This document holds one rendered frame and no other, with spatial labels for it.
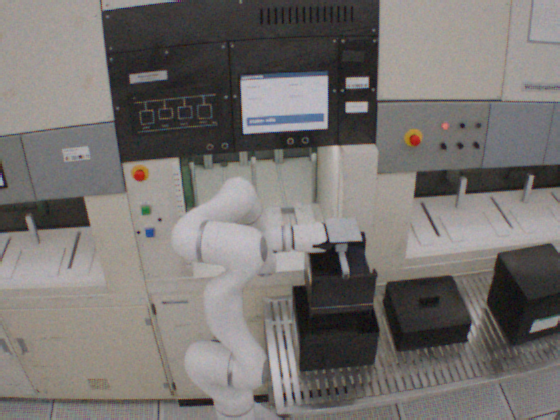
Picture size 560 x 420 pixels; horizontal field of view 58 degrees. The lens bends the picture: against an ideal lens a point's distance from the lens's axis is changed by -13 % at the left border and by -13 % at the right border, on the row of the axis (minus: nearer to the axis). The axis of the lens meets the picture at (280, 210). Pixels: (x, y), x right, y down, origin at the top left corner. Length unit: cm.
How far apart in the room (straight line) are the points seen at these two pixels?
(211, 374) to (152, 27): 105
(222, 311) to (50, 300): 121
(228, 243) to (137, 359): 143
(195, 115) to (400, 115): 69
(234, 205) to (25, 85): 91
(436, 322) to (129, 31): 146
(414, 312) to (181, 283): 91
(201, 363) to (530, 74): 151
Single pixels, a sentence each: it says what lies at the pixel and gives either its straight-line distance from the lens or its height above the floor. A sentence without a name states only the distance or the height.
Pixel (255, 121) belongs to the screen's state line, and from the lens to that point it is 189.
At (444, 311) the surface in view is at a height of 86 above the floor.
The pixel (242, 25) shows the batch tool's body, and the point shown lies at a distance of 178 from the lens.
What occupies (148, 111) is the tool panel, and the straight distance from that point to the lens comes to 188.
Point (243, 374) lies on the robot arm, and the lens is 149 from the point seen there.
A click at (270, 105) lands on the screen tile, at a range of 187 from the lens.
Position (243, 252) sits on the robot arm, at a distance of 127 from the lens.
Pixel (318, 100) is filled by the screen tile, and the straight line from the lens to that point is 188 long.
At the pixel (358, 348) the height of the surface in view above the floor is 86.
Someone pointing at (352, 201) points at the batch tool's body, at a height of 120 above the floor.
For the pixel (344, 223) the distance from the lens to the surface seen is 181.
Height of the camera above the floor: 231
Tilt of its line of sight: 34 degrees down
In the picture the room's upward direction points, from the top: 2 degrees counter-clockwise
